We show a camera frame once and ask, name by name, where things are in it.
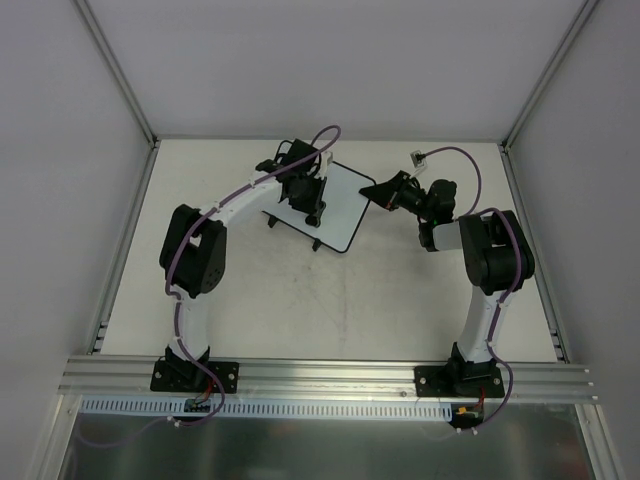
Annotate black felt whiteboard eraser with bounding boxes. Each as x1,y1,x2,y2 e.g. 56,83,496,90
305,215,321,228

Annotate white whiteboard black frame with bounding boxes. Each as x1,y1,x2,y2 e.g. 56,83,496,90
263,162,376,254

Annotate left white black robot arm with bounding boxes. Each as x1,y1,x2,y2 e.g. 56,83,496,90
159,139,329,390

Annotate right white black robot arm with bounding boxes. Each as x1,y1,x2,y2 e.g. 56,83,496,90
360,171,535,398

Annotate metal easel stand black feet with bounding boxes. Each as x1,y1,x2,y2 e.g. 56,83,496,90
265,212,323,252

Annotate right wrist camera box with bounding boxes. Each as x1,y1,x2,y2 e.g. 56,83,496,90
410,150,426,168

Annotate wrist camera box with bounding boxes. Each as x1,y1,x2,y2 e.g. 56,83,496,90
318,150,333,178
410,150,426,168

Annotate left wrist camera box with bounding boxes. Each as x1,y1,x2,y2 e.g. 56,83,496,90
318,150,333,178

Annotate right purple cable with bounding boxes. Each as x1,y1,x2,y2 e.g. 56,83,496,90
417,146,515,436

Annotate purple cable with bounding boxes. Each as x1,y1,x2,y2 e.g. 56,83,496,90
77,124,344,449
417,146,515,436

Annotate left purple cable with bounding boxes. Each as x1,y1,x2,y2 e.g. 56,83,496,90
77,124,344,449

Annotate right aluminium frame post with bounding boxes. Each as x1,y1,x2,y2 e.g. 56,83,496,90
501,0,601,152

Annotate aluminium frame post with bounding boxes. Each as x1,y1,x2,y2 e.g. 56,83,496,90
501,0,601,152
71,0,158,147

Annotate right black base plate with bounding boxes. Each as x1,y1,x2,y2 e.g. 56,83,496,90
413,364,505,399

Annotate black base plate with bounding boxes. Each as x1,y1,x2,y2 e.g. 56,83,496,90
150,358,240,394
413,364,505,399

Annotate left aluminium frame post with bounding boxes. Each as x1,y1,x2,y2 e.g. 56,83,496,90
71,0,158,147

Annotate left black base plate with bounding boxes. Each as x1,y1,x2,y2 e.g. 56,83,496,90
150,358,240,394

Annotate aluminium mounting rail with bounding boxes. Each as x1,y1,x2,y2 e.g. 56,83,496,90
57,355,600,404

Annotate white slotted cable duct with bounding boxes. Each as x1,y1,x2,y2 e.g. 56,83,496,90
79,395,453,423

